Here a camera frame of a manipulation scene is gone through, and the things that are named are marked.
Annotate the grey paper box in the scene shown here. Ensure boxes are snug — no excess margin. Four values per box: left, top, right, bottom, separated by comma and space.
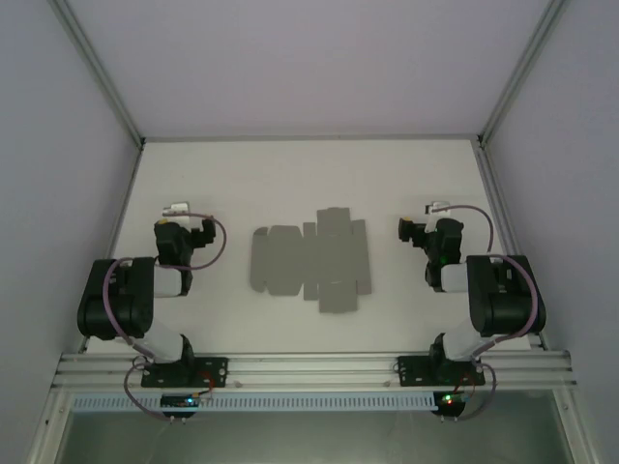
249, 206, 374, 315

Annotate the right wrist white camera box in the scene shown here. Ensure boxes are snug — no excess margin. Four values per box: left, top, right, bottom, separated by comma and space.
424, 201, 452, 232

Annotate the aluminium table side rail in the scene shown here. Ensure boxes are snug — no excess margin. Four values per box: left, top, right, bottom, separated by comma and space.
75, 143, 145, 354
475, 144, 548, 350

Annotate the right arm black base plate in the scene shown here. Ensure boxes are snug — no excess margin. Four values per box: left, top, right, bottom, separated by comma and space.
397, 354, 486, 389

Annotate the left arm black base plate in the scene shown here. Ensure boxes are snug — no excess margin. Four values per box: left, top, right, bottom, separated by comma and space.
140, 356, 229, 390

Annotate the aluminium frame post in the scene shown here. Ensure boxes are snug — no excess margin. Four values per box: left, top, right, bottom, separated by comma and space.
46, 0, 147, 148
476, 0, 568, 148

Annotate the aluminium mounting rail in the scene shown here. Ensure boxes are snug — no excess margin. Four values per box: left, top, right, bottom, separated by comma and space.
51, 349, 577, 389

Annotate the light blue slotted cable duct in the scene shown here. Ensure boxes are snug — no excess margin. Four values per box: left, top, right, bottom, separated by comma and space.
71, 391, 437, 413

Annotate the aluminium frame leg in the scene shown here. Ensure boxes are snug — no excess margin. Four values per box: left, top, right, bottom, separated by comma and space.
24, 390, 74, 464
550, 386, 597, 464

